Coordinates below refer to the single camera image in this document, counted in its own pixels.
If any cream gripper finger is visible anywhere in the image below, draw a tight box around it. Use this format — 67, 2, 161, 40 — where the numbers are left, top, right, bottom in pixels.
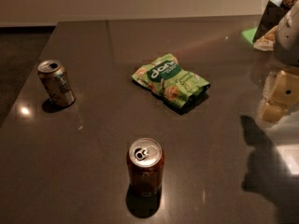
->
258, 69, 299, 124
253, 26, 278, 51

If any red coke can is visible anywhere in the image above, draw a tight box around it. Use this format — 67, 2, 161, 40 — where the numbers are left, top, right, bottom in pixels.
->
126, 138, 164, 198

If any opened brown soda can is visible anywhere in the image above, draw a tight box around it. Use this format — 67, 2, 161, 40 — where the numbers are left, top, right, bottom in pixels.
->
37, 60, 76, 107

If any black snack box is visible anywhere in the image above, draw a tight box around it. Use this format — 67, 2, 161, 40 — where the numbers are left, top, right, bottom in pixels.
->
252, 0, 290, 42

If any green chip bag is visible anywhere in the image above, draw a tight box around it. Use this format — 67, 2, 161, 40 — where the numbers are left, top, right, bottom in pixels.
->
132, 53, 210, 110

